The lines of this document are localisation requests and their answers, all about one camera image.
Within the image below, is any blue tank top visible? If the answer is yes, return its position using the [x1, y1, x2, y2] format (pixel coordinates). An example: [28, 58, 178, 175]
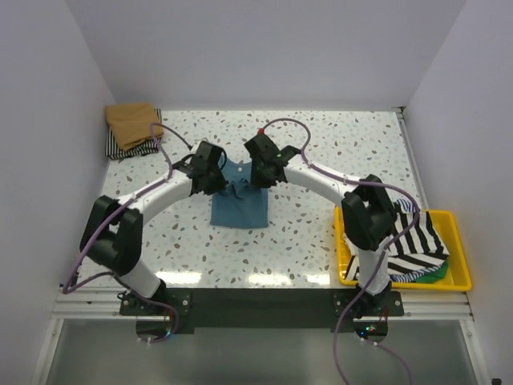
[210, 160, 269, 229]

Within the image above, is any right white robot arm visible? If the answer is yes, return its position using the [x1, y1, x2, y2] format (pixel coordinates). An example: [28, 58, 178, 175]
[244, 133, 397, 315]

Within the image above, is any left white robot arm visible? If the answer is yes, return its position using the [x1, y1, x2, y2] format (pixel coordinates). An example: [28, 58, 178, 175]
[79, 140, 228, 314]

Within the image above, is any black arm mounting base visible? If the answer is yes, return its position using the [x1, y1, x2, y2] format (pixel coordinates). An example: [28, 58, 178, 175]
[117, 288, 405, 341]

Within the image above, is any folded tan tank top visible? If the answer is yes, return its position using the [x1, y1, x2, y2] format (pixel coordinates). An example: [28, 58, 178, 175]
[105, 103, 160, 151]

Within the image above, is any folded thin-striped tank top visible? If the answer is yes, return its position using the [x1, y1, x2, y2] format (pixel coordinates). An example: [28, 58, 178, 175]
[105, 108, 162, 160]

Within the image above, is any navy white striped tank top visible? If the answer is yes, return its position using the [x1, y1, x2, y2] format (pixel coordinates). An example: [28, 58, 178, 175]
[394, 198, 422, 215]

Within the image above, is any black white striped tank top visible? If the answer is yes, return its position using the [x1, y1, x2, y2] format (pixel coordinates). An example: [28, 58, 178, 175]
[345, 208, 450, 281]

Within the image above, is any green tank top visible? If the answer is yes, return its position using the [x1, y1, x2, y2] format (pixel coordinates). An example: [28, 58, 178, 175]
[390, 261, 449, 284]

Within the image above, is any yellow plastic bin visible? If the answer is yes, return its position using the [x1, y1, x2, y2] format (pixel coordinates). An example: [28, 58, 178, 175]
[333, 206, 472, 292]

